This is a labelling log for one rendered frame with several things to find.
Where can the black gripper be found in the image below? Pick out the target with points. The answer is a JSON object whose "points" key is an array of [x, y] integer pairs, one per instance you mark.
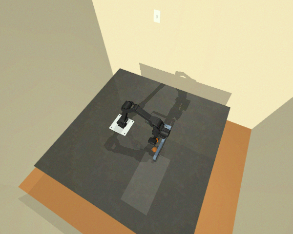
{"points": [[153, 140]]}

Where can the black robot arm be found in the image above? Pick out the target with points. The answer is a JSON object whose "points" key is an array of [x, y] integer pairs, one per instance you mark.
{"points": [[155, 122]]}

